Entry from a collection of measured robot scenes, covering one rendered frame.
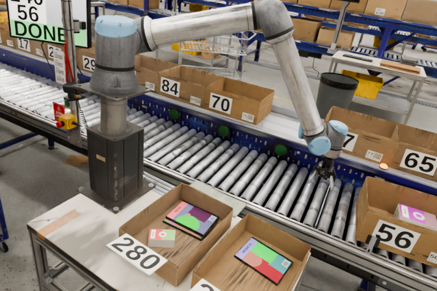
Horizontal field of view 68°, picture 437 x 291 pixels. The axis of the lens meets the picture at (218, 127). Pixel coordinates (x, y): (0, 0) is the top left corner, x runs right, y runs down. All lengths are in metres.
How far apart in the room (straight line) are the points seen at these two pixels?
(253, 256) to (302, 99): 0.65
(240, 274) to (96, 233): 0.59
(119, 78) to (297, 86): 0.69
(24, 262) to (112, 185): 1.10
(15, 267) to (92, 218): 1.02
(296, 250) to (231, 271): 0.28
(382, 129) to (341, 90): 2.35
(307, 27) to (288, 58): 4.96
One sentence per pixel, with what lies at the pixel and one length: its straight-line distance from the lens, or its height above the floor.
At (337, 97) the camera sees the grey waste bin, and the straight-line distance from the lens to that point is 4.56.
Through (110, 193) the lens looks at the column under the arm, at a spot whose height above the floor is 0.80.
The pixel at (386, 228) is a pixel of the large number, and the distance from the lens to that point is 1.58.
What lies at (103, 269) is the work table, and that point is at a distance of 1.31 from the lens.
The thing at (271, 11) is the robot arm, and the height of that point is 1.63.
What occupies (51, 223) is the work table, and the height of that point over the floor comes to 0.75.
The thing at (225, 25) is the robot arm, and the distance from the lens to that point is 1.39.
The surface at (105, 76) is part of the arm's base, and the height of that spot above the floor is 1.33.
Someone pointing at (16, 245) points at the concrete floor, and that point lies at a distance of 2.57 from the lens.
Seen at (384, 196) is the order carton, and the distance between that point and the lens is 1.83.
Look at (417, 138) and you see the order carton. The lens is 2.26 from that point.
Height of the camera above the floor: 1.74
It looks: 26 degrees down
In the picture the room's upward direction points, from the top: 8 degrees clockwise
